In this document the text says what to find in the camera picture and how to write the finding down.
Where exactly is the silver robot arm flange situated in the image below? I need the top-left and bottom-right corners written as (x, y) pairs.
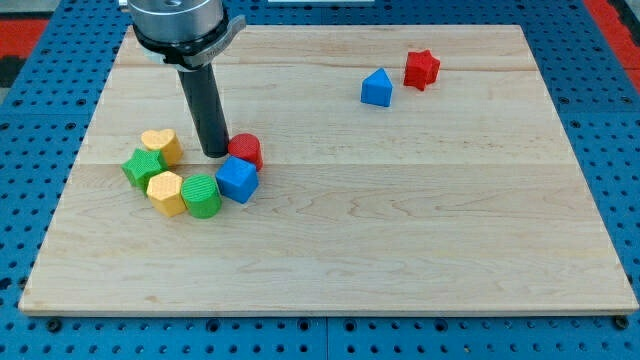
top-left (118, 0), bottom-right (247, 72)

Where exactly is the yellow heart block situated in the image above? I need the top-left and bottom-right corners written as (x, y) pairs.
top-left (141, 129), bottom-right (183, 166)

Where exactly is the blue cube block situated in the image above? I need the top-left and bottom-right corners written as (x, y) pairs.
top-left (215, 156), bottom-right (259, 203)

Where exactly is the red cylinder block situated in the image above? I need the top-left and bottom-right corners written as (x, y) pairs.
top-left (228, 133), bottom-right (263, 171)

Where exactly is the light wooden board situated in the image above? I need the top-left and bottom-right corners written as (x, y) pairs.
top-left (19, 25), bottom-right (638, 317)

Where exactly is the blue pentagon block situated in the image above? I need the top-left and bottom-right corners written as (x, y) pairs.
top-left (360, 68), bottom-right (393, 107)

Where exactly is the green cylinder block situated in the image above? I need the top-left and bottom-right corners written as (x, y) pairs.
top-left (181, 174), bottom-right (222, 219)

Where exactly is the red star block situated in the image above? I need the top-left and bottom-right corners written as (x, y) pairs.
top-left (403, 49), bottom-right (441, 91)

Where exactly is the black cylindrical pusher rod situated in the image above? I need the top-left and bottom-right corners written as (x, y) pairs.
top-left (178, 64), bottom-right (229, 158)

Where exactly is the yellow hexagon block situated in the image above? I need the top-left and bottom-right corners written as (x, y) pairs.
top-left (146, 171), bottom-right (187, 217)

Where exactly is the green star block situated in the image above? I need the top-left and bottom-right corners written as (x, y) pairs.
top-left (121, 148), bottom-right (169, 192)

